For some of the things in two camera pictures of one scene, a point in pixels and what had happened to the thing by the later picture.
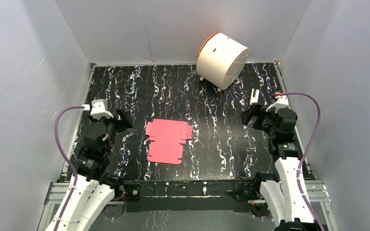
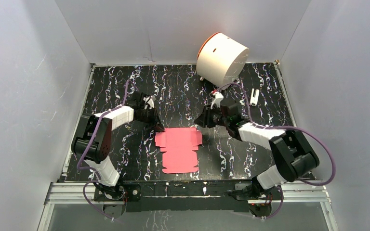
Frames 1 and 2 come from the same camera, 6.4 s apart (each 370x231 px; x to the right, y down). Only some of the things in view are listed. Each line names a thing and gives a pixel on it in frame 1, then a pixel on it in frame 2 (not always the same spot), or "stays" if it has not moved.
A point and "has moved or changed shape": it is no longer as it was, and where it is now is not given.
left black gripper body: x=122 y=118 to x=151 y=115
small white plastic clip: x=253 y=99 stays
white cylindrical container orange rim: x=221 y=59 stays
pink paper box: x=169 y=135 has moved or changed shape
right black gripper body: x=265 y=120 to x=214 y=117
